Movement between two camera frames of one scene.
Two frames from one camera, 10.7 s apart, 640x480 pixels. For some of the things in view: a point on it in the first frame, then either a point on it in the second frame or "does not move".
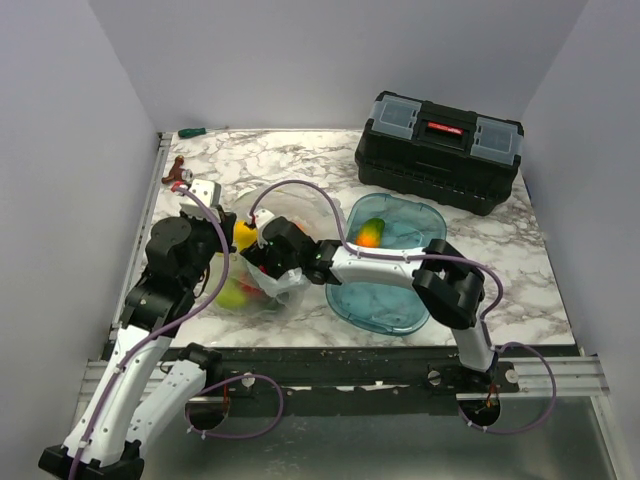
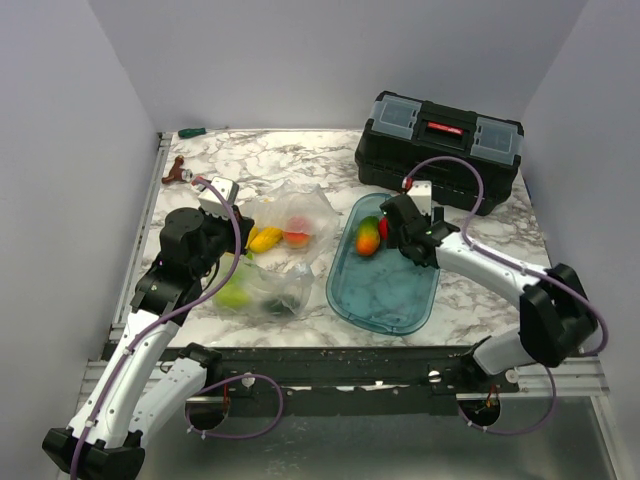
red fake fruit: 252,291 -> 384,227
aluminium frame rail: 573,376 does not move
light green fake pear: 231,295 does not move
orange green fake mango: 370,233 does not move
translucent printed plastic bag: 248,289 does not move
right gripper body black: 259,254 -> 393,242
